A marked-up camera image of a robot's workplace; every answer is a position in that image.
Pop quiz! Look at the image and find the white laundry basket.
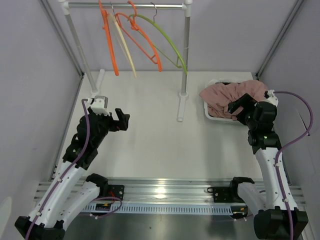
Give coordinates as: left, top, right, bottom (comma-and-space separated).
203, 78, 245, 126

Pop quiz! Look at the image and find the green hanger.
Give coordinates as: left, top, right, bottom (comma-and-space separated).
129, 14, 188, 74

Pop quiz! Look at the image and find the pink skirt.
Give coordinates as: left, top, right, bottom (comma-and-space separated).
199, 80, 269, 121

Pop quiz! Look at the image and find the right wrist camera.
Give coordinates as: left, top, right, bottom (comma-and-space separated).
264, 89, 279, 107

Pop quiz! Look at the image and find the silver white clothes rack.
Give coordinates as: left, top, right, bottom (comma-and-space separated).
59, 0, 193, 122

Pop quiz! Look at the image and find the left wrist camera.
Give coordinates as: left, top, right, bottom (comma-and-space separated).
88, 95, 110, 116

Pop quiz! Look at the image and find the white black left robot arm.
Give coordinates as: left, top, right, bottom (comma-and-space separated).
14, 108, 130, 240

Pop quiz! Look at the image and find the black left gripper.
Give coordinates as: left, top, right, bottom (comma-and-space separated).
87, 106, 129, 148

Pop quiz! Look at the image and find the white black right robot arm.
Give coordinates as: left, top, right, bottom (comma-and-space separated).
228, 90, 309, 240

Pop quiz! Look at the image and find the orange hanger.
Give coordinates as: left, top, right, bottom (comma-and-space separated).
98, 0, 119, 76
114, 0, 163, 73

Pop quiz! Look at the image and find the white slotted cable duct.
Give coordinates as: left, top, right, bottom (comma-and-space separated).
82, 203, 248, 216

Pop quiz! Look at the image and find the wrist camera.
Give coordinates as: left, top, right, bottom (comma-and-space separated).
88, 95, 110, 116
264, 89, 279, 107

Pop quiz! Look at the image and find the cream wooden hanger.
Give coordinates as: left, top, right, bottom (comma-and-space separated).
107, 13, 137, 78

